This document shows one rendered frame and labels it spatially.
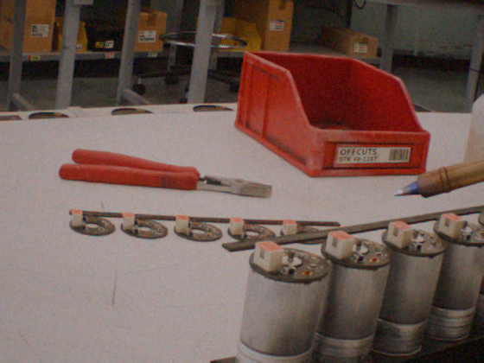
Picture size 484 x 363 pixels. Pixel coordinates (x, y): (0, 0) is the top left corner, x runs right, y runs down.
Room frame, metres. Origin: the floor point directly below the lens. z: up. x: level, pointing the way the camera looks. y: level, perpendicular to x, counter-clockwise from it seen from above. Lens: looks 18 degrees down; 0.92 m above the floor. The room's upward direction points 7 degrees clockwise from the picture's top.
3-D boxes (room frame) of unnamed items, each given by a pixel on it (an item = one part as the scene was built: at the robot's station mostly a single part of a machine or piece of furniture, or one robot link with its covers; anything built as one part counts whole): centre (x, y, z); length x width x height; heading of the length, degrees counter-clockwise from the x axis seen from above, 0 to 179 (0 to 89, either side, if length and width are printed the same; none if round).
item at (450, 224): (0.30, -0.08, 0.82); 0.01 x 0.01 x 0.01; 35
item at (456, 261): (0.31, -0.09, 0.79); 0.02 x 0.02 x 0.05
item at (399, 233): (0.29, -0.06, 0.82); 0.01 x 0.01 x 0.01; 35
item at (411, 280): (0.29, -0.06, 0.79); 0.02 x 0.02 x 0.05
